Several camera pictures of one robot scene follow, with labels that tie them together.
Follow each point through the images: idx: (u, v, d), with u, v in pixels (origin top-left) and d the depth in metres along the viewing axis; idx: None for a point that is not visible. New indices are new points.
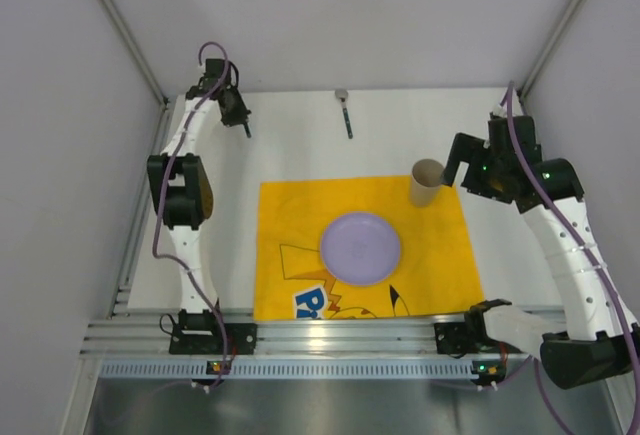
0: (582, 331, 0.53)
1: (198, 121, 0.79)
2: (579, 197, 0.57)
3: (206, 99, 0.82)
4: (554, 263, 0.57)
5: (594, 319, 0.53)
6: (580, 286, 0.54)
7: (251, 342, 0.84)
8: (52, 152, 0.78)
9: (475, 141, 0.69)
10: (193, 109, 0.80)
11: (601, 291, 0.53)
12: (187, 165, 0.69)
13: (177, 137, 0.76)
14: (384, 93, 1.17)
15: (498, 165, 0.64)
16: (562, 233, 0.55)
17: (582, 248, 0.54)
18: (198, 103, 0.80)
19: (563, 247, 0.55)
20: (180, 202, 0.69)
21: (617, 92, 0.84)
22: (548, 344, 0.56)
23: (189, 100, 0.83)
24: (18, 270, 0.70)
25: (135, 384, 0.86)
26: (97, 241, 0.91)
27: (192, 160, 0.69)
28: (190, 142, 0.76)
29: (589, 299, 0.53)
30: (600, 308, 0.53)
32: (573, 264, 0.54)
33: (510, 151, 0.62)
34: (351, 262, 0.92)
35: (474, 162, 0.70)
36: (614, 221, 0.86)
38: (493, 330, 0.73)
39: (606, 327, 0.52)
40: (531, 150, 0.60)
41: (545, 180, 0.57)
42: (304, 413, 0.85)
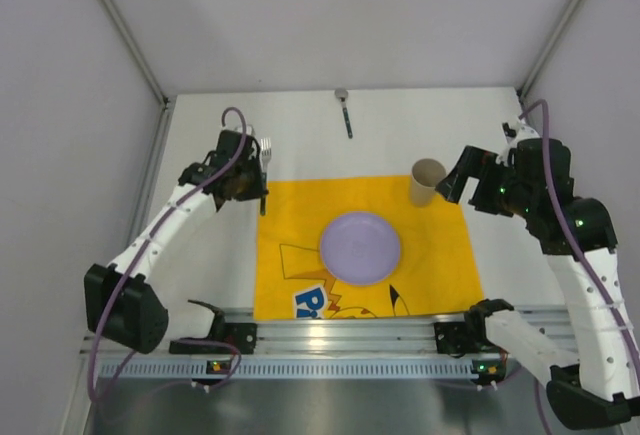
0: (595, 389, 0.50)
1: (174, 225, 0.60)
2: (611, 248, 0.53)
3: (198, 190, 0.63)
4: (575, 315, 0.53)
5: (612, 380, 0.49)
6: (602, 344, 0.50)
7: (251, 342, 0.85)
8: (51, 151, 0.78)
9: (487, 155, 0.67)
10: (174, 205, 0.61)
11: (624, 354, 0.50)
12: (133, 291, 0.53)
13: (137, 245, 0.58)
14: (384, 93, 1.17)
15: (523, 193, 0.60)
16: (589, 289, 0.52)
17: (609, 307, 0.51)
18: (183, 198, 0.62)
19: (588, 302, 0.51)
20: (117, 329, 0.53)
21: (617, 92, 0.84)
22: (557, 384, 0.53)
23: (180, 184, 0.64)
24: (18, 269, 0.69)
25: (136, 383, 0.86)
26: (96, 241, 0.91)
27: (140, 287, 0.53)
28: (150, 254, 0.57)
29: (609, 358, 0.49)
30: (620, 369, 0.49)
32: (597, 320, 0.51)
33: (538, 182, 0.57)
34: (352, 262, 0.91)
35: (484, 177, 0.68)
36: (614, 220, 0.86)
38: (494, 335, 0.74)
39: (624, 389, 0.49)
40: (563, 186, 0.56)
41: (578, 226, 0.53)
42: (304, 413, 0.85)
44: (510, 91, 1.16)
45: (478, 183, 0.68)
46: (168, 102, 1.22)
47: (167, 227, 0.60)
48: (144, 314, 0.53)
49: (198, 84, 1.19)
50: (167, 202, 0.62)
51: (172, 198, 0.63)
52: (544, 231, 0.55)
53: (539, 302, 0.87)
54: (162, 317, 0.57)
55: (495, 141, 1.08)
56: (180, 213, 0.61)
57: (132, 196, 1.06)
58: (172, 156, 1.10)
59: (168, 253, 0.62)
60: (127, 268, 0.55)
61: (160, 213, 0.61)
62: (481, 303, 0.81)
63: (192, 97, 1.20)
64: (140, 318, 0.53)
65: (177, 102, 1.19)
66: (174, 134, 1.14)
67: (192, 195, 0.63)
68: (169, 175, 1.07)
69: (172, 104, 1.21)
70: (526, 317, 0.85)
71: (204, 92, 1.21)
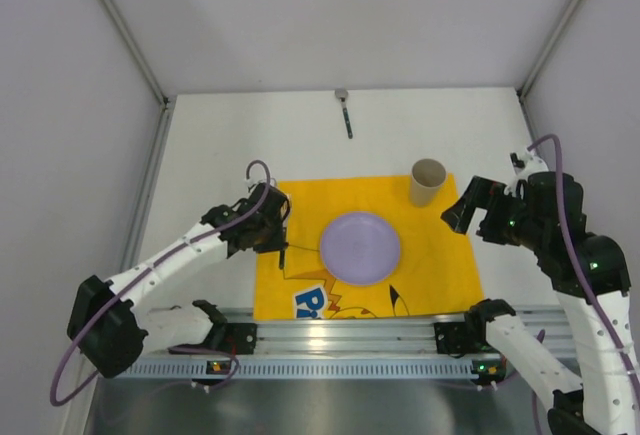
0: (599, 429, 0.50)
1: (178, 261, 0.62)
2: (623, 292, 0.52)
3: (212, 235, 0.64)
4: (583, 354, 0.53)
5: (616, 422, 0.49)
6: (608, 386, 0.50)
7: (251, 342, 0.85)
8: (52, 152, 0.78)
9: (495, 185, 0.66)
10: (187, 242, 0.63)
11: (629, 396, 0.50)
12: (121, 310, 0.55)
13: (139, 269, 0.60)
14: (384, 93, 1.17)
15: (534, 228, 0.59)
16: (599, 332, 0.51)
17: (619, 351, 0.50)
18: (198, 237, 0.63)
19: (598, 345, 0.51)
20: (93, 343, 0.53)
21: (617, 92, 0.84)
22: (559, 413, 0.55)
23: (203, 224, 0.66)
24: (19, 270, 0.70)
25: (135, 383, 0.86)
26: (96, 242, 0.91)
27: (125, 314, 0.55)
28: (147, 282, 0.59)
29: (615, 401, 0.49)
30: (625, 411, 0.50)
32: (605, 363, 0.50)
33: (550, 219, 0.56)
34: (352, 262, 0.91)
35: (492, 208, 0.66)
36: (615, 220, 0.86)
38: (493, 338, 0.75)
39: (627, 430, 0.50)
40: (575, 222, 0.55)
41: (591, 269, 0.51)
42: (304, 413, 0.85)
44: (510, 91, 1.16)
45: (486, 214, 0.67)
46: (169, 103, 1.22)
47: (171, 260, 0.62)
48: (125, 336, 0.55)
49: (198, 84, 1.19)
50: (182, 236, 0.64)
51: (189, 233, 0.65)
52: (556, 269, 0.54)
53: (539, 301, 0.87)
54: (136, 348, 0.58)
55: (495, 141, 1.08)
56: (190, 250, 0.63)
57: (133, 196, 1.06)
58: (172, 156, 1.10)
59: (166, 287, 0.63)
60: (120, 289, 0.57)
61: (171, 246, 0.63)
62: (481, 303, 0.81)
63: (192, 98, 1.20)
64: (114, 344, 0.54)
65: (177, 102, 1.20)
66: (175, 134, 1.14)
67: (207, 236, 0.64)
68: (169, 175, 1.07)
69: (172, 104, 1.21)
70: (526, 317, 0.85)
71: (204, 92, 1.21)
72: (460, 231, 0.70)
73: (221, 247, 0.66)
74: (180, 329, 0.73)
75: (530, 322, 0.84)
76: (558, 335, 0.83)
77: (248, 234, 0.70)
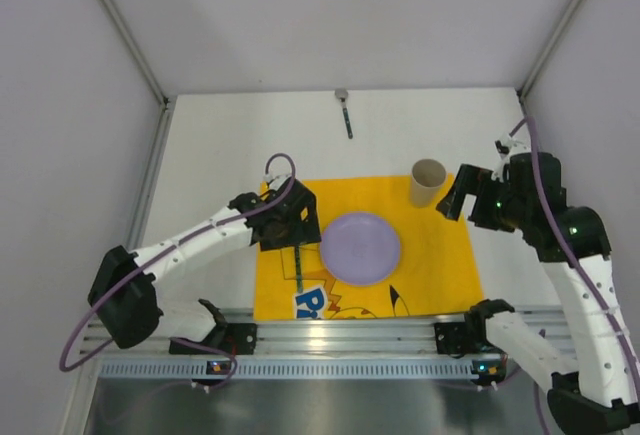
0: (595, 394, 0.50)
1: (205, 241, 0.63)
2: (605, 255, 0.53)
3: (235, 220, 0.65)
4: (573, 321, 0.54)
5: (610, 386, 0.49)
6: (598, 349, 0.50)
7: (251, 342, 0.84)
8: (52, 151, 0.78)
9: (483, 172, 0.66)
10: (213, 224, 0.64)
11: (621, 359, 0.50)
12: (142, 283, 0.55)
13: (165, 245, 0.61)
14: (384, 93, 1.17)
15: (518, 205, 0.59)
16: (585, 295, 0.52)
17: (605, 313, 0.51)
18: (223, 220, 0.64)
19: (585, 309, 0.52)
20: (113, 312, 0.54)
21: (617, 93, 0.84)
22: (557, 393, 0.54)
23: (230, 209, 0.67)
24: (19, 269, 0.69)
25: (135, 384, 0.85)
26: (97, 242, 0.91)
27: (146, 287, 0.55)
28: (170, 258, 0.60)
29: (606, 364, 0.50)
30: (618, 375, 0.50)
32: (593, 326, 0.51)
33: (530, 194, 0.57)
34: (351, 262, 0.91)
35: (481, 194, 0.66)
36: (614, 221, 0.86)
38: (493, 335, 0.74)
39: (623, 394, 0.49)
40: (555, 196, 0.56)
41: (571, 234, 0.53)
42: (304, 413, 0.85)
44: (510, 92, 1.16)
45: (476, 199, 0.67)
46: (169, 102, 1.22)
47: (197, 240, 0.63)
48: (144, 309, 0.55)
49: (198, 84, 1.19)
50: (209, 218, 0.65)
51: (217, 215, 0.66)
52: (541, 238, 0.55)
53: (538, 301, 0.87)
54: (152, 324, 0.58)
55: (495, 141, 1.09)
56: (215, 232, 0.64)
57: (133, 196, 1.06)
58: (172, 155, 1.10)
59: (188, 265, 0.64)
60: (144, 262, 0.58)
61: (196, 226, 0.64)
62: (481, 303, 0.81)
63: (192, 98, 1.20)
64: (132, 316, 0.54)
65: (177, 102, 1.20)
66: (175, 135, 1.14)
67: (234, 220, 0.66)
68: (170, 174, 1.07)
69: (172, 104, 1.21)
70: (526, 317, 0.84)
71: (204, 92, 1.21)
72: (453, 218, 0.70)
73: (244, 234, 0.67)
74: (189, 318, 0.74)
75: (531, 322, 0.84)
76: (559, 335, 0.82)
77: (275, 225, 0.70)
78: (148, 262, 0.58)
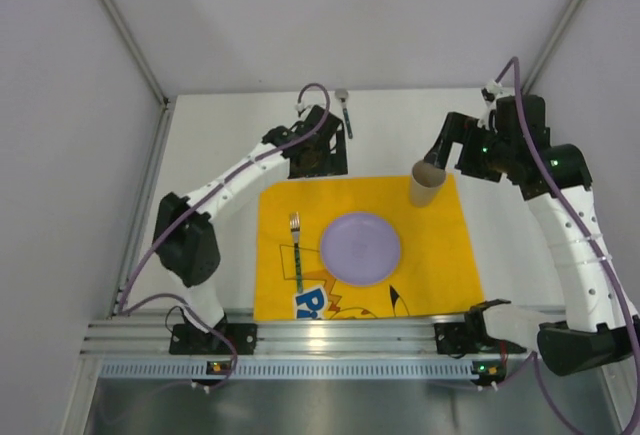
0: (581, 323, 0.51)
1: (247, 178, 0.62)
2: (587, 186, 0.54)
3: (273, 153, 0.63)
4: (557, 252, 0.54)
5: (595, 312, 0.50)
6: (581, 277, 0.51)
7: (251, 342, 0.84)
8: (52, 152, 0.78)
9: (468, 120, 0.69)
10: (252, 160, 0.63)
11: (604, 284, 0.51)
12: (197, 223, 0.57)
13: (212, 186, 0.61)
14: (384, 93, 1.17)
15: (502, 148, 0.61)
16: (567, 223, 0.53)
17: (588, 239, 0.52)
18: (262, 155, 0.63)
19: (568, 237, 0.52)
20: (174, 253, 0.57)
21: (617, 92, 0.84)
22: (545, 333, 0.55)
23: (263, 143, 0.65)
24: (18, 270, 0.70)
25: (135, 384, 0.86)
26: (97, 241, 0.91)
27: (202, 224, 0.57)
28: (219, 197, 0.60)
29: (591, 289, 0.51)
30: (602, 300, 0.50)
32: (577, 253, 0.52)
33: (515, 133, 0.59)
34: (352, 261, 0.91)
35: (467, 142, 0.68)
36: (614, 221, 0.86)
38: (494, 328, 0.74)
39: (608, 320, 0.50)
40: (539, 134, 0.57)
41: (553, 167, 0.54)
42: (304, 413, 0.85)
44: None
45: (463, 147, 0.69)
46: (169, 103, 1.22)
47: (239, 178, 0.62)
48: (203, 246, 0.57)
49: (199, 84, 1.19)
50: (247, 155, 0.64)
51: (254, 151, 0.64)
52: (522, 173, 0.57)
53: (538, 302, 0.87)
54: (214, 258, 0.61)
55: None
56: (256, 168, 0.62)
57: (133, 196, 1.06)
58: (172, 156, 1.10)
59: (236, 203, 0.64)
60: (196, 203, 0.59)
61: (234, 165, 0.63)
62: (481, 304, 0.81)
63: (192, 98, 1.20)
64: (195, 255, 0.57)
65: (177, 103, 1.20)
66: (175, 135, 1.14)
67: (271, 154, 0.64)
68: (170, 175, 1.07)
69: (172, 105, 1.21)
70: None
71: (204, 92, 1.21)
72: (439, 166, 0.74)
73: (284, 166, 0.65)
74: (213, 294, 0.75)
75: None
76: None
77: (311, 154, 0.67)
78: (199, 204, 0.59)
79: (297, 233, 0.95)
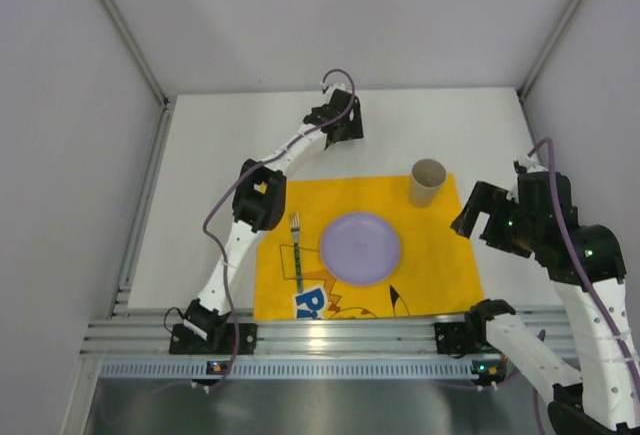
0: (599, 417, 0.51)
1: (301, 147, 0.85)
2: (619, 280, 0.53)
3: (316, 131, 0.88)
4: (582, 343, 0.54)
5: (616, 411, 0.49)
6: (606, 374, 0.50)
7: (251, 342, 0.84)
8: (51, 153, 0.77)
9: (497, 192, 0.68)
10: (303, 135, 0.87)
11: (628, 384, 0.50)
12: (272, 179, 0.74)
13: (277, 153, 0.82)
14: (384, 93, 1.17)
15: (528, 225, 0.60)
16: (596, 319, 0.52)
17: (615, 339, 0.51)
18: (308, 131, 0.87)
19: (595, 332, 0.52)
20: (252, 205, 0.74)
21: (617, 93, 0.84)
22: (559, 406, 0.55)
23: (304, 124, 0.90)
24: (18, 271, 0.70)
25: (135, 384, 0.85)
26: (97, 241, 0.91)
27: (277, 177, 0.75)
28: (285, 161, 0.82)
29: (614, 389, 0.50)
30: (624, 400, 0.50)
32: (603, 351, 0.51)
33: (543, 213, 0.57)
34: (352, 262, 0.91)
35: (495, 213, 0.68)
36: (615, 222, 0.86)
38: (493, 338, 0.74)
39: (627, 419, 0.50)
40: (567, 215, 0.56)
41: (587, 257, 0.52)
42: (304, 413, 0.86)
44: (510, 92, 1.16)
45: (490, 218, 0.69)
46: (169, 103, 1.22)
47: (296, 147, 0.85)
48: (277, 197, 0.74)
49: (199, 84, 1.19)
50: (297, 132, 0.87)
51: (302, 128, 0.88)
52: (550, 258, 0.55)
53: (538, 302, 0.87)
54: (281, 210, 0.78)
55: (495, 140, 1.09)
56: (305, 140, 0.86)
57: (133, 196, 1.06)
58: (172, 156, 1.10)
59: (291, 169, 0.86)
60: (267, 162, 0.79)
61: (291, 137, 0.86)
62: (481, 303, 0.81)
63: (192, 97, 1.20)
64: (271, 202, 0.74)
65: (177, 103, 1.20)
66: (174, 135, 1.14)
67: (314, 132, 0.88)
68: (170, 175, 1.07)
69: (172, 105, 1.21)
70: (525, 317, 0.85)
71: (204, 92, 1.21)
72: (464, 234, 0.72)
73: (321, 138, 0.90)
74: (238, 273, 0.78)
75: (531, 322, 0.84)
76: (559, 335, 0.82)
77: (338, 129, 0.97)
78: (267, 164, 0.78)
79: (298, 233, 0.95)
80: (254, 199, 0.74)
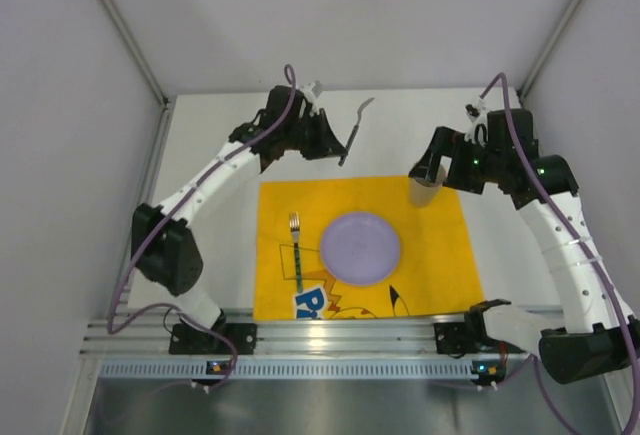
0: (578, 322, 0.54)
1: (219, 179, 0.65)
2: (573, 192, 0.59)
3: (243, 150, 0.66)
4: (550, 257, 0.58)
5: (590, 311, 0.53)
6: (576, 279, 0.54)
7: (251, 342, 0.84)
8: (52, 153, 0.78)
9: (456, 135, 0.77)
10: (222, 160, 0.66)
11: (596, 284, 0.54)
12: (173, 233, 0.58)
13: (184, 192, 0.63)
14: (383, 93, 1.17)
15: (493, 160, 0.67)
16: (557, 228, 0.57)
17: (578, 241, 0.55)
18: (230, 154, 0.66)
19: (558, 240, 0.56)
20: (156, 268, 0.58)
21: (615, 93, 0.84)
22: (546, 340, 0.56)
23: (227, 144, 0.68)
24: (18, 270, 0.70)
25: (135, 384, 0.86)
26: (97, 240, 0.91)
27: (181, 230, 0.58)
28: (194, 202, 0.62)
29: (585, 292, 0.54)
30: (596, 300, 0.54)
32: (568, 256, 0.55)
33: (507, 146, 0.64)
34: (351, 262, 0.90)
35: (456, 154, 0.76)
36: (612, 220, 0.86)
38: (493, 329, 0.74)
39: (602, 320, 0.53)
40: (528, 146, 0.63)
41: (541, 175, 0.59)
42: (304, 413, 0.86)
44: (510, 92, 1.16)
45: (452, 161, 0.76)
46: (169, 103, 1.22)
47: (213, 179, 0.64)
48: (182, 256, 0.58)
49: (199, 84, 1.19)
50: (216, 156, 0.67)
51: (223, 151, 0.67)
52: (513, 183, 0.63)
53: (540, 302, 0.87)
54: (195, 268, 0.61)
55: None
56: (227, 167, 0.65)
57: (133, 196, 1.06)
58: (172, 155, 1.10)
59: (214, 204, 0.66)
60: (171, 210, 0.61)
61: (207, 166, 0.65)
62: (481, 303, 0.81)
63: (192, 97, 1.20)
64: (179, 261, 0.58)
65: (177, 102, 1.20)
66: (174, 134, 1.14)
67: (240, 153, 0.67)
68: (170, 174, 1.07)
69: (172, 104, 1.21)
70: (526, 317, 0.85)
71: (204, 92, 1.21)
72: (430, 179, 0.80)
73: (253, 159, 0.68)
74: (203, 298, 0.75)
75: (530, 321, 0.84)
76: None
77: (278, 142, 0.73)
78: (174, 211, 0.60)
79: (297, 233, 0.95)
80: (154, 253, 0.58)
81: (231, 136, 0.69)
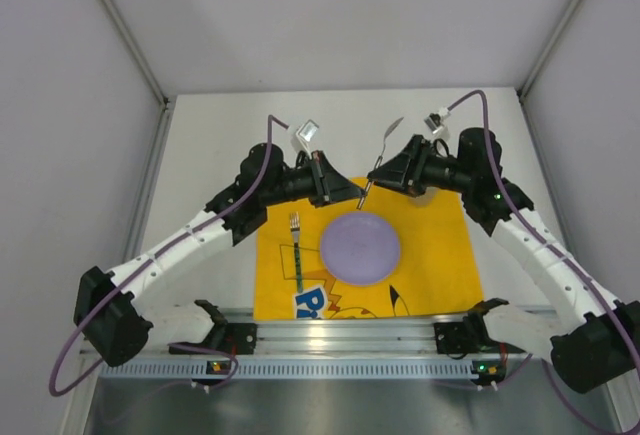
0: (571, 319, 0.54)
1: (182, 251, 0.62)
2: (530, 208, 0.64)
3: (213, 221, 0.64)
4: (532, 269, 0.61)
5: (577, 302, 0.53)
6: (556, 277, 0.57)
7: (251, 342, 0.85)
8: (52, 152, 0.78)
9: (425, 142, 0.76)
10: (190, 231, 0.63)
11: (576, 278, 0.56)
12: (114, 306, 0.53)
13: (141, 260, 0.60)
14: (383, 93, 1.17)
15: (460, 182, 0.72)
16: (526, 238, 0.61)
17: (546, 245, 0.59)
18: (200, 226, 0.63)
19: (530, 248, 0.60)
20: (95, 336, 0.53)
21: (614, 93, 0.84)
22: (555, 348, 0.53)
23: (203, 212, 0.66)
24: (18, 270, 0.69)
25: (136, 383, 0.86)
26: (97, 240, 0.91)
27: (126, 306, 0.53)
28: (147, 274, 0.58)
29: (567, 286, 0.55)
30: (580, 293, 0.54)
32: (542, 259, 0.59)
33: (475, 172, 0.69)
34: (351, 261, 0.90)
35: (422, 163, 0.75)
36: (610, 221, 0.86)
38: (494, 330, 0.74)
39: (593, 309, 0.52)
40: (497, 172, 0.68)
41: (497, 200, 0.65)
42: (304, 412, 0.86)
44: (510, 92, 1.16)
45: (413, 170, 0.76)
46: (169, 103, 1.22)
47: (172, 252, 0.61)
48: (122, 331, 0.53)
49: (200, 84, 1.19)
50: (186, 225, 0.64)
51: (193, 221, 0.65)
52: (479, 212, 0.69)
53: (541, 302, 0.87)
54: (140, 343, 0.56)
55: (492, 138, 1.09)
56: (193, 239, 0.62)
57: (132, 196, 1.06)
58: (172, 156, 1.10)
59: (171, 278, 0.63)
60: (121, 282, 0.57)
61: (174, 235, 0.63)
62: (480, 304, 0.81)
63: (192, 97, 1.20)
64: (120, 334, 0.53)
65: (177, 102, 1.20)
66: (174, 135, 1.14)
67: (211, 224, 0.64)
68: (169, 175, 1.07)
69: (172, 104, 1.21)
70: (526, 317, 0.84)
71: (204, 91, 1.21)
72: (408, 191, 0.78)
73: (225, 233, 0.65)
74: (185, 324, 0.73)
75: None
76: None
77: (255, 214, 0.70)
78: (124, 282, 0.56)
79: (297, 233, 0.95)
80: (97, 320, 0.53)
81: (208, 205, 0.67)
